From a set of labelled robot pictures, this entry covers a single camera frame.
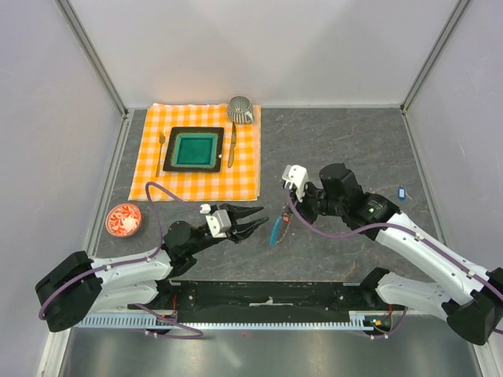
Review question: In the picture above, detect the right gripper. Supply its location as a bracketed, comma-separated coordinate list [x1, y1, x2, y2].
[285, 180, 346, 225]

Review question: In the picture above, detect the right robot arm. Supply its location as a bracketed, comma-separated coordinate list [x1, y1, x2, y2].
[282, 163, 502, 346]

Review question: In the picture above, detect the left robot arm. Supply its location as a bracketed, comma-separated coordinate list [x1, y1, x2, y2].
[35, 203, 268, 333]

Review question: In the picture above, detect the orange white checkered cloth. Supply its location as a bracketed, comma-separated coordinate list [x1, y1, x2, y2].
[128, 103, 261, 202]

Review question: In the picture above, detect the gold knife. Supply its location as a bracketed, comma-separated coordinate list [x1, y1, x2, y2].
[227, 123, 237, 169]

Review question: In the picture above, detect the blue tag key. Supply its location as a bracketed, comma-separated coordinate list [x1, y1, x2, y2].
[397, 186, 412, 200]

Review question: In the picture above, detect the black green square plate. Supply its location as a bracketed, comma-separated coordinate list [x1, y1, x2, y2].
[163, 126, 225, 173]

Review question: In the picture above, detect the grey striped mug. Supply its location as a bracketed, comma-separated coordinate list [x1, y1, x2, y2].
[227, 96, 255, 124]

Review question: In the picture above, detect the red white patterned bowl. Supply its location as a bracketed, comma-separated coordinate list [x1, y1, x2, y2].
[105, 203, 142, 238]

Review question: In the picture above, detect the gold fork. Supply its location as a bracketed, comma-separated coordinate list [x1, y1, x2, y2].
[155, 130, 166, 178]

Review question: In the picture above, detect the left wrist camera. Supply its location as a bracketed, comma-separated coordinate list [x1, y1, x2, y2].
[200, 203, 231, 236]

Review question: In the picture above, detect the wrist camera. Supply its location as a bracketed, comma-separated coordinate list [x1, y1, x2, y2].
[281, 165, 308, 203]
[200, 203, 231, 236]

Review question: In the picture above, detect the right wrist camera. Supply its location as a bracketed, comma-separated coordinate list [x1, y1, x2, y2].
[281, 165, 308, 203]

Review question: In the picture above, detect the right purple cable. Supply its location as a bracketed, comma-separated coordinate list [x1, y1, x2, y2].
[288, 194, 503, 341]

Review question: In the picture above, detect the purple cable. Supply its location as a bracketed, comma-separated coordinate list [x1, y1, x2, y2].
[288, 194, 503, 341]
[38, 181, 207, 339]

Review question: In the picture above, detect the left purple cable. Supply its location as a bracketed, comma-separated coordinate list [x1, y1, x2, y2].
[38, 181, 207, 339]

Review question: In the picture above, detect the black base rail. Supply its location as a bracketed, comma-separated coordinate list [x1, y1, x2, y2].
[148, 280, 389, 324]

